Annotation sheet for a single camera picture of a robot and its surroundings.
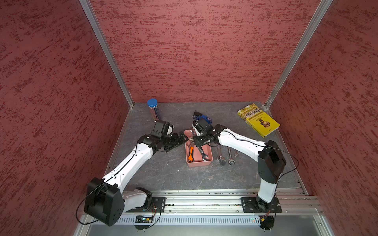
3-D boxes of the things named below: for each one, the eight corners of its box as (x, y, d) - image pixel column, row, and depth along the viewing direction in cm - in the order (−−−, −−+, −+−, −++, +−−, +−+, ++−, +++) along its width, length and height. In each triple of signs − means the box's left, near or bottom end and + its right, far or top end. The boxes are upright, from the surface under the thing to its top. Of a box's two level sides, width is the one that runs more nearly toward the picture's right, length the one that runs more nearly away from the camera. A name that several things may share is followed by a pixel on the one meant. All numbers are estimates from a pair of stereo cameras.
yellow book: (263, 138, 102) (265, 135, 99) (236, 111, 117) (237, 109, 115) (280, 128, 107) (282, 125, 105) (252, 104, 123) (253, 101, 121)
